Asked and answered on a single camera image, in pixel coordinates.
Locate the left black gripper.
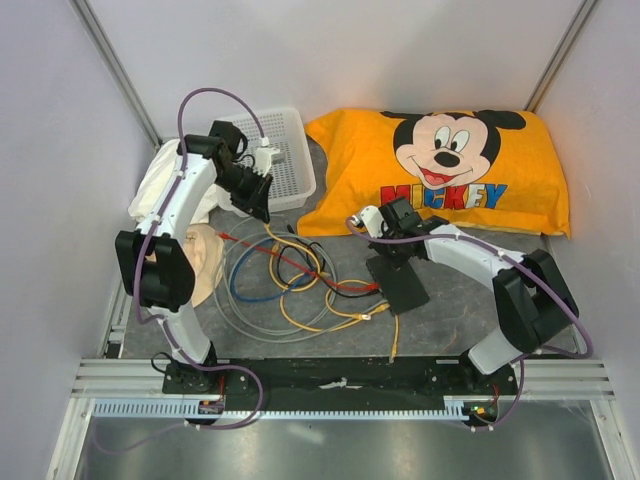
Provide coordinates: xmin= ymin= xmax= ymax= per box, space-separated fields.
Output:
xmin=214 ymin=164 xmax=274 ymax=225

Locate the blue ethernet cable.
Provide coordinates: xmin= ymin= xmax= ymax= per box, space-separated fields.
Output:
xmin=230 ymin=238 xmax=319 ymax=303

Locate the left aluminium frame post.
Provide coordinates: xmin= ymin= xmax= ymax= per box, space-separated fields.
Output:
xmin=70 ymin=0 xmax=162 ymax=149

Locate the white plastic basket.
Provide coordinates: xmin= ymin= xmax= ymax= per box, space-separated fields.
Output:
xmin=216 ymin=107 xmax=316 ymax=217

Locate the red ethernet cable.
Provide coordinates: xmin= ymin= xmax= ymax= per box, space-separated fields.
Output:
xmin=219 ymin=230 xmax=381 ymax=294

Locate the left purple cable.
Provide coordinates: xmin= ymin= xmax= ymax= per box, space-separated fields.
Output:
xmin=92 ymin=87 xmax=271 ymax=454

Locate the right aluminium frame post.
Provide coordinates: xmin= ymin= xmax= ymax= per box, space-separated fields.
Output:
xmin=525 ymin=0 xmax=601 ymax=113

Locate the black cable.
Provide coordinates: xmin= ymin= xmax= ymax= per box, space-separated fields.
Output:
xmin=277 ymin=224 xmax=386 ymax=300

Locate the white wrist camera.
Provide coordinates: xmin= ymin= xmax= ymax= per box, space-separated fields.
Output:
xmin=349 ymin=205 xmax=387 ymax=238
xmin=253 ymin=137 xmax=284 ymax=177

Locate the slotted cable duct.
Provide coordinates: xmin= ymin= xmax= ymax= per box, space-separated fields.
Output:
xmin=93 ymin=395 xmax=499 ymax=422

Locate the white cloth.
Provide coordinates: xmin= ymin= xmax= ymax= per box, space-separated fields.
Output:
xmin=128 ymin=138 xmax=219 ymax=224

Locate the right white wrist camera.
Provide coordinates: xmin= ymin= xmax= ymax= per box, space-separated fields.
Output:
xmin=349 ymin=205 xmax=387 ymax=238

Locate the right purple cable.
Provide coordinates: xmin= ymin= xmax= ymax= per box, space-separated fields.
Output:
xmin=345 ymin=214 xmax=595 ymax=436

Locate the yellow ethernet cable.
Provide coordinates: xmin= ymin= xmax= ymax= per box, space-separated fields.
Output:
xmin=279 ymin=284 xmax=391 ymax=334
xmin=262 ymin=222 xmax=401 ymax=362

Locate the aluminium rail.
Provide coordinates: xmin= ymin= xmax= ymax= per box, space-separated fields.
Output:
xmin=71 ymin=358 xmax=614 ymax=401

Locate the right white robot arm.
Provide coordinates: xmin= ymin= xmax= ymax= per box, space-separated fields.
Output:
xmin=353 ymin=197 xmax=579 ymax=394

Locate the aluminium frame post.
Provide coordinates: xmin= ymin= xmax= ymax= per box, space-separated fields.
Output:
xmin=525 ymin=0 xmax=601 ymax=113
xmin=70 ymin=0 xmax=162 ymax=149

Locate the orange Mickey pillow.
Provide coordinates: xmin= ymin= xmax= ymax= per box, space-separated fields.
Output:
xmin=297 ymin=109 xmax=571 ymax=236

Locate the purple cable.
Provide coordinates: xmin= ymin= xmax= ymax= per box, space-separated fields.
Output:
xmin=92 ymin=87 xmax=271 ymax=454
xmin=345 ymin=214 xmax=595 ymax=436

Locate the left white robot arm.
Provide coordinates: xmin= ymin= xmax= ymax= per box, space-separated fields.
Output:
xmin=115 ymin=121 xmax=280 ymax=393

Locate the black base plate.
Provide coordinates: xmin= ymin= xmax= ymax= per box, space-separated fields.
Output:
xmin=160 ymin=356 xmax=518 ymax=413

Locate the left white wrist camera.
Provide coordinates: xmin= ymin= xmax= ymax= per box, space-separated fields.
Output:
xmin=253 ymin=137 xmax=284 ymax=177

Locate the beige hat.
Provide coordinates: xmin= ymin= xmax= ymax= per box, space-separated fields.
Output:
xmin=183 ymin=224 xmax=224 ymax=307

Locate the black network switch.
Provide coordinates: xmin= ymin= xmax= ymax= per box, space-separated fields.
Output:
xmin=365 ymin=256 xmax=430 ymax=315

